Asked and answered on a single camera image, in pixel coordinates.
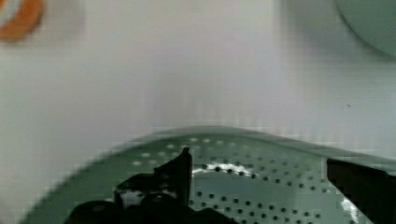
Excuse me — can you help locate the orange slice toy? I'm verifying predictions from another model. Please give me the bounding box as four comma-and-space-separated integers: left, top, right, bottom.
0, 0, 45, 41

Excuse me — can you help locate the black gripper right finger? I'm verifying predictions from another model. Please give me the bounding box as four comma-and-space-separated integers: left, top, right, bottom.
326, 159, 396, 224

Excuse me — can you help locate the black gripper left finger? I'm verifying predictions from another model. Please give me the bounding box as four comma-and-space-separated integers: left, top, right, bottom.
64, 147, 238, 224

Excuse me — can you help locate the green oval strainer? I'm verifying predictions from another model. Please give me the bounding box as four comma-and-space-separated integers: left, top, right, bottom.
18, 125, 396, 224

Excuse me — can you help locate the green mug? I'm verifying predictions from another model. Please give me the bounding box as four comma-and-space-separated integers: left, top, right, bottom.
335, 0, 396, 56

